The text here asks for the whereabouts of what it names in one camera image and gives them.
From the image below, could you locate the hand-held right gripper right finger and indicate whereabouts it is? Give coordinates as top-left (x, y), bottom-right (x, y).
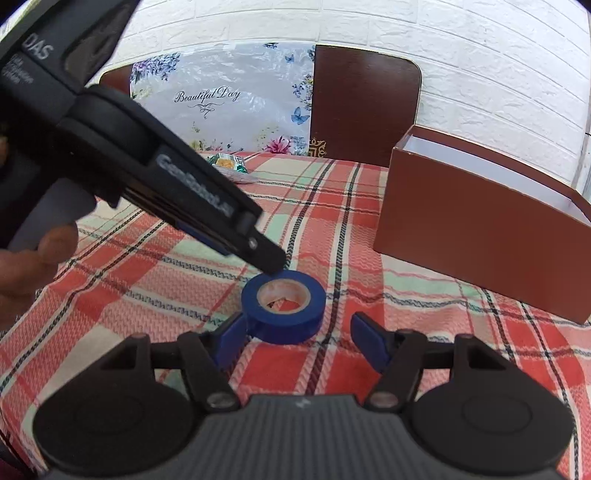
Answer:
top-left (350, 312), bottom-right (505, 412)

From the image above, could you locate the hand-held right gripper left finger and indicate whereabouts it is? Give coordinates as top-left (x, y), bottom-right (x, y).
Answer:
top-left (95, 312), bottom-right (246, 412)

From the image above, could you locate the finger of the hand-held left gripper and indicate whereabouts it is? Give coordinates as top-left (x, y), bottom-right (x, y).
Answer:
top-left (148, 138), bottom-right (288, 278)
top-left (121, 182), bottom-right (237, 256)

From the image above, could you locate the blue tape roll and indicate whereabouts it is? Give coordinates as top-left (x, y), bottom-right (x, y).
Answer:
top-left (241, 270), bottom-right (325, 345)

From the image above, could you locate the person's left hand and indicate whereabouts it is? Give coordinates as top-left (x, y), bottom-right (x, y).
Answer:
top-left (0, 136), bottom-right (80, 334)

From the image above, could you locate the green snack packet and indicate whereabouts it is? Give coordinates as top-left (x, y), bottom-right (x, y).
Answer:
top-left (205, 154), bottom-right (250, 185)

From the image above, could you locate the dark brown wooden chair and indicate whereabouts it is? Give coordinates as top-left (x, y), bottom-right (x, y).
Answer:
top-left (312, 44), bottom-right (424, 169)
top-left (99, 64), bottom-right (136, 100)

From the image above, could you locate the red plaid tablecloth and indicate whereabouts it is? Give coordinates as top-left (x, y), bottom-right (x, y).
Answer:
top-left (0, 148), bottom-right (591, 464)

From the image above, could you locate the floral printed plastic bag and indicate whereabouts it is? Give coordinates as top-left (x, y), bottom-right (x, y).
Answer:
top-left (129, 41), bottom-right (317, 158)

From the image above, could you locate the open brown cardboard box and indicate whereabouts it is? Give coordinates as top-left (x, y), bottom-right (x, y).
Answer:
top-left (372, 126), bottom-right (591, 326)

